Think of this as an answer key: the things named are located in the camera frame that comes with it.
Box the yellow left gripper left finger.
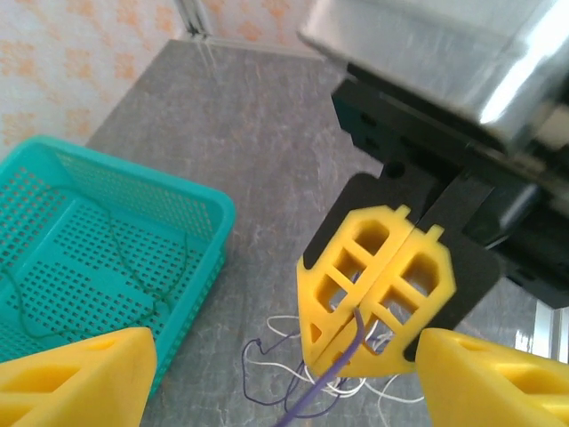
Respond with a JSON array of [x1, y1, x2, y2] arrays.
[[0, 327, 157, 427]]

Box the aluminium frame post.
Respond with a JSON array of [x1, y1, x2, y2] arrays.
[[176, 0, 212, 39]]

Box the thin purple cable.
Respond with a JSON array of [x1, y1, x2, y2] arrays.
[[242, 273, 370, 427]]

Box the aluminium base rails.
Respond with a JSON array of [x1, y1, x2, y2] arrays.
[[533, 300, 569, 368]]

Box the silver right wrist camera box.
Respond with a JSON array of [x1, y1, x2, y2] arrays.
[[296, 0, 569, 148]]

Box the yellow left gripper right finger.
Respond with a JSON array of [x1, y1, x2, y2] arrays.
[[417, 328, 569, 427]]

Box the thin green cable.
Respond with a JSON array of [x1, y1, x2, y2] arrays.
[[0, 186, 192, 342]]

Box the thin white cable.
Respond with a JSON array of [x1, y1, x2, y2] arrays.
[[265, 313, 428, 413]]

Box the teal perforated plastic basket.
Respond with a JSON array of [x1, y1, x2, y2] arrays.
[[0, 135, 236, 399]]

